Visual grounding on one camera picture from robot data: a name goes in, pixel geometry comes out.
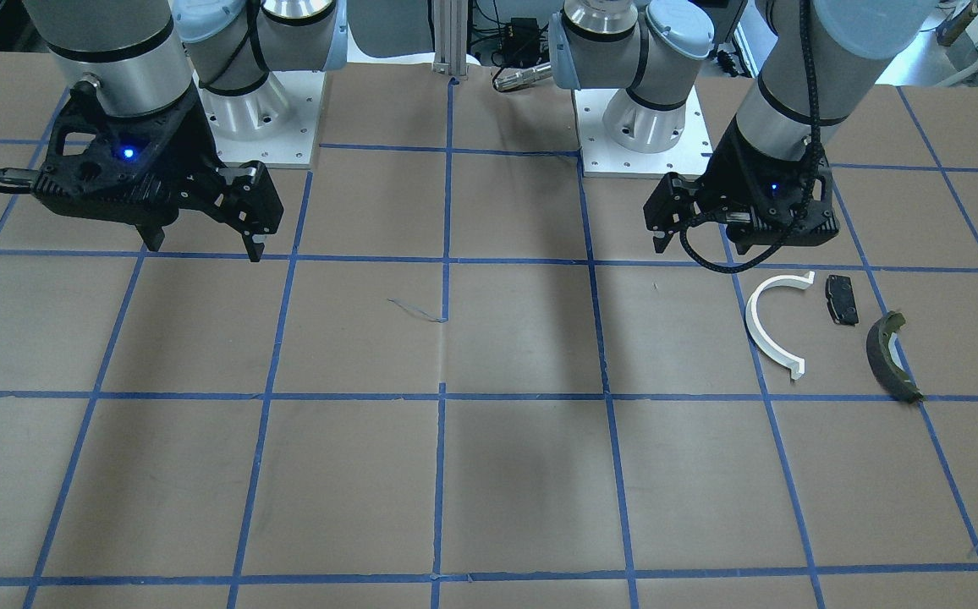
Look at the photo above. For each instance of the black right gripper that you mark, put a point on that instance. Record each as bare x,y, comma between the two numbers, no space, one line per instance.
187,138

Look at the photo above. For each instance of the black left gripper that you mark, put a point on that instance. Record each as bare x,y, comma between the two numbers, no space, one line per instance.
728,172

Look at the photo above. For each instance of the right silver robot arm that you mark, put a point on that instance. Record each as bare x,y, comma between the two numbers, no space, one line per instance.
151,84

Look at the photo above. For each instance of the black brake pad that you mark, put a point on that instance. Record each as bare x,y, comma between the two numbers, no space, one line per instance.
841,302

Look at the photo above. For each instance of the green curved brake shoe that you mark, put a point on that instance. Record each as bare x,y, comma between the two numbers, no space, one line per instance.
889,374

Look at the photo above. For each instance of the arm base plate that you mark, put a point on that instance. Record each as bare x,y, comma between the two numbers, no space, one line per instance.
286,127
620,139

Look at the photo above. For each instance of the white curved plastic bracket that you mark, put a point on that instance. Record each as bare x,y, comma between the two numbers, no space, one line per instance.
794,364

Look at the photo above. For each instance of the aluminium frame post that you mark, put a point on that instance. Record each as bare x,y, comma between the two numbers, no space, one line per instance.
450,33

